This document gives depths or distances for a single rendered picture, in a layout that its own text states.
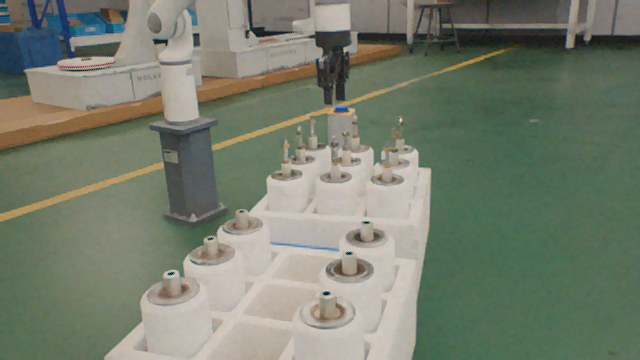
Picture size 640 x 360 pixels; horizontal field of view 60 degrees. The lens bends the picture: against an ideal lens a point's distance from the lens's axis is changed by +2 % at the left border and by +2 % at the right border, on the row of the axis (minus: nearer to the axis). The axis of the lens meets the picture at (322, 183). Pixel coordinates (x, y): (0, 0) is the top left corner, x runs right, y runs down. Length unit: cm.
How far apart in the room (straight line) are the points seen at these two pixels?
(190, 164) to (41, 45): 414
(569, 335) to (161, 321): 78
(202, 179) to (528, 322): 99
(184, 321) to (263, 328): 13
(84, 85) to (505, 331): 255
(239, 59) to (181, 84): 228
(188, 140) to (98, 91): 165
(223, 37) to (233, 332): 321
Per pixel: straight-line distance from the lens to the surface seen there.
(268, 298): 100
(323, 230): 123
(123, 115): 325
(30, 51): 565
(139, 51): 359
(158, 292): 85
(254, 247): 100
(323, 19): 115
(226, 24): 392
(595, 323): 128
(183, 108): 165
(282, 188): 125
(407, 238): 120
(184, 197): 169
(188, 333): 84
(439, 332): 117
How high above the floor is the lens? 67
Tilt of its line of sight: 20 degrees down
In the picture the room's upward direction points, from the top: 2 degrees counter-clockwise
